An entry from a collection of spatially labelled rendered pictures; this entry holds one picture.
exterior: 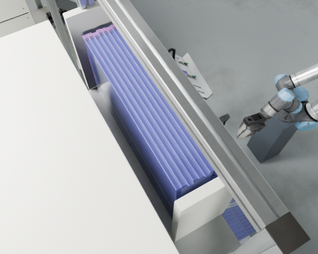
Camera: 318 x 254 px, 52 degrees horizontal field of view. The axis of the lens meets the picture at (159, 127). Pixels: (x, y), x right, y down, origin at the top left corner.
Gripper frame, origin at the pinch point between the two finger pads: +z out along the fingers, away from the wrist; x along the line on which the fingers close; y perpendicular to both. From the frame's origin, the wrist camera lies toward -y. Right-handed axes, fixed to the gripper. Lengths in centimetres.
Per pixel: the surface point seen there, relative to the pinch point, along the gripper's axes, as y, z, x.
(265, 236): -122, -42, -50
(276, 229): -123, -44, -50
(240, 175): -122, -45, -42
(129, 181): -119, -23, -29
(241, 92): 97, 11, 57
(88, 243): -127, -15, -35
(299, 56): 148, -37, 63
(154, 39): -121, -46, -14
